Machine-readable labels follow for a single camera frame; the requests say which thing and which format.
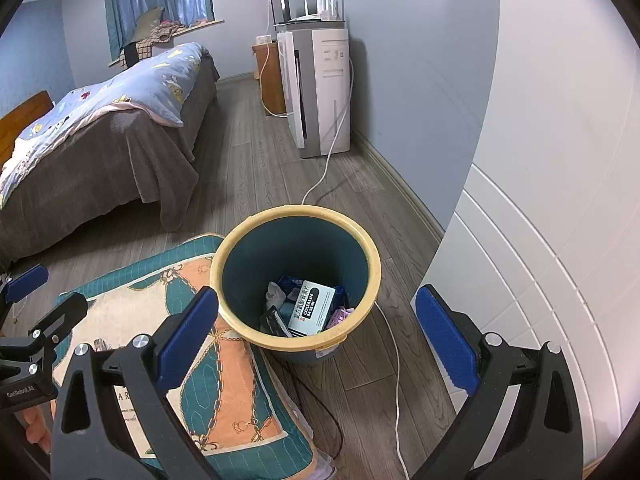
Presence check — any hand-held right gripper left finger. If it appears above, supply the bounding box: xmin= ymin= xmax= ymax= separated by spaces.
xmin=50 ymin=286 xmax=220 ymax=480

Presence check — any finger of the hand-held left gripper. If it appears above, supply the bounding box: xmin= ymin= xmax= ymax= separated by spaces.
xmin=22 ymin=292 xmax=89 ymax=376
xmin=0 ymin=266 xmax=49 ymax=306

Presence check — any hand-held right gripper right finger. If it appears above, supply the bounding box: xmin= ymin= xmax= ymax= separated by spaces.
xmin=415 ymin=284 xmax=584 ymax=480

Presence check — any black plastic bag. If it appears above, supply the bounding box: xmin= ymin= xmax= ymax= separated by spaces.
xmin=258 ymin=304 xmax=294 ymax=339

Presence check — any white tissue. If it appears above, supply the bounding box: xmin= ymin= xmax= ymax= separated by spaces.
xmin=264 ymin=281 xmax=287 ymax=311

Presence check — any pink packet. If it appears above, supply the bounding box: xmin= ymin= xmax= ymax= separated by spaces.
xmin=324 ymin=306 xmax=355 ymax=332

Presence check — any blue silver foil snack bag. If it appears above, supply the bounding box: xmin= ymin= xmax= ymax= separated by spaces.
xmin=276 ymin=274 xmax=348 ymax=311

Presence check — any green white medicine box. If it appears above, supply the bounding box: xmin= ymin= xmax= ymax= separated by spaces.
xmin=286 ymin=280 xmax=337 ymax=339

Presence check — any teal bin with yellow rim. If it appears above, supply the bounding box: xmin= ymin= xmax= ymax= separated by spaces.
xmin=210 ymin=205 xmax=382 ymax=367

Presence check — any person's left hand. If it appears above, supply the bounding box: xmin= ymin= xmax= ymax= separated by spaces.
xmin=22 ymin=404 xmax=55 ymax=446

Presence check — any teal orange printed mat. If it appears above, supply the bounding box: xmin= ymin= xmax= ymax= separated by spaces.
xmin=52 ymin=232 xmax=337 ymax=480

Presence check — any white panelled wardrobe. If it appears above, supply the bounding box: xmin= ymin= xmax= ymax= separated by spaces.
xmin=410 ymin=162 xmax=640 ymax=480

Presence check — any bed with brown cover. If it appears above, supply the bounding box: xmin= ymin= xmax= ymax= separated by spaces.
xmin=0 ymin=52 xmax=221 ymax=263

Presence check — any wooden bed headboard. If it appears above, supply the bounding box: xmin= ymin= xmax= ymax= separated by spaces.
xmin=0 ymin=90 xmax=55 ymax=168

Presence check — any blue printed quilt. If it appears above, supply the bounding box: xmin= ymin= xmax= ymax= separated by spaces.
xmin=0 ymin=42 xmax=205 ymax=211

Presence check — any plaid clothing pile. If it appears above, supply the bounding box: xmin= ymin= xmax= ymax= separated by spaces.
xmin=135 ymin=20 xmax=188 ymax=61

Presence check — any white air purifier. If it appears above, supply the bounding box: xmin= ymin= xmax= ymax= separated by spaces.
xmin=276 ymin=22 xmax=352 ymax=161

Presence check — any wooden cabinet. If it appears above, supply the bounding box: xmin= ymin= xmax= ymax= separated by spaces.
xmin=251 ymin=40 xmax=288 ymax=116

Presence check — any olive pillow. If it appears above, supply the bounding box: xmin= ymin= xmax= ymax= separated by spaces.
xmin=132 ymin=6 xmax=166 ymax=41

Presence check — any wooden window sill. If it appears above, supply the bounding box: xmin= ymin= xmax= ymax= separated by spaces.
xmin=107 ymin=18 xmax=224 ymax=68

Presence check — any white router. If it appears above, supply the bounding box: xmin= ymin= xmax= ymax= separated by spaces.
xmin=287 ymin=0 xmax=347 ymax=25

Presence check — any long white floor cable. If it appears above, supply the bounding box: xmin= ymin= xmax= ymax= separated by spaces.
xmin=372 ymin=301 xmax=417 ymax=480

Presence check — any white air purifier cable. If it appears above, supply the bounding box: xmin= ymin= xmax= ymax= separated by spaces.
xmin=300 ymin=57 xmax=355 ymax=207

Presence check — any white cabinet cable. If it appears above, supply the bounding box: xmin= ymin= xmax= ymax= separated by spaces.
xmin=257 ymin=42 xmax=291 ymax=118

